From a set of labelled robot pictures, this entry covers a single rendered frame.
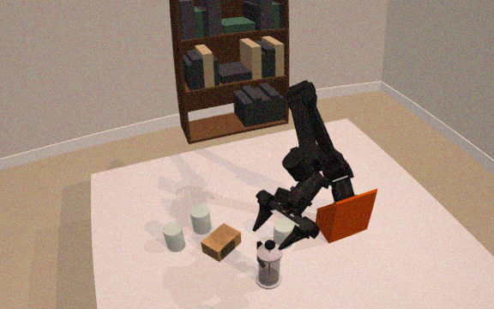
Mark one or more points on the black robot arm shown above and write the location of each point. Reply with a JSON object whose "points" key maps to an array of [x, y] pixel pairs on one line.
{"points": [[315, 153]]}

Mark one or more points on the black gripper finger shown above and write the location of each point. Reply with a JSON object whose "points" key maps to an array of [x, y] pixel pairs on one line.
{"points": [[263, 215], [296, 235]]}

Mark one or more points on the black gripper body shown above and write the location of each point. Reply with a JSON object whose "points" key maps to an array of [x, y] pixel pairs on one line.
{"points": [[308, 225]]}

